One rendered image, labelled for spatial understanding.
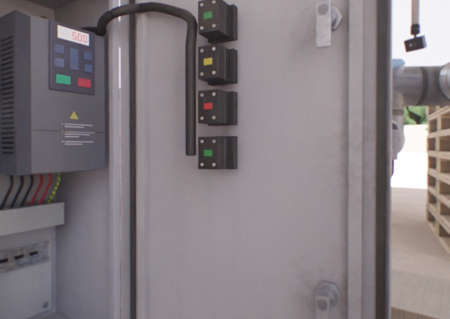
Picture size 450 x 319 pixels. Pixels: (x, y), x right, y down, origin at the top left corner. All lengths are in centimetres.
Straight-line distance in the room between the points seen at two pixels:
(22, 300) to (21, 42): 45
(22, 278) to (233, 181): 43
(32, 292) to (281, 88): 57
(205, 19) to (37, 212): 42
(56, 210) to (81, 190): 5
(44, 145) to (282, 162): 33
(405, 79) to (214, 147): 51
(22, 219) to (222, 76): 40
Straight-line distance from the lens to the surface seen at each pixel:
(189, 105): 45
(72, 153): 55
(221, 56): 45
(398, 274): 197
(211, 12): 46
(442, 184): 271
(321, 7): 43
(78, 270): 72
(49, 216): 67
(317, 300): 44
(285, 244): 47
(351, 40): 44
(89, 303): 71
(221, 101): 44
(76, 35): 57
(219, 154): 43
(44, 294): 77
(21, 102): 54
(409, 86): 83
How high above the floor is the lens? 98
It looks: 1 degrees down
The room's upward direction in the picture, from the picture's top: straight up
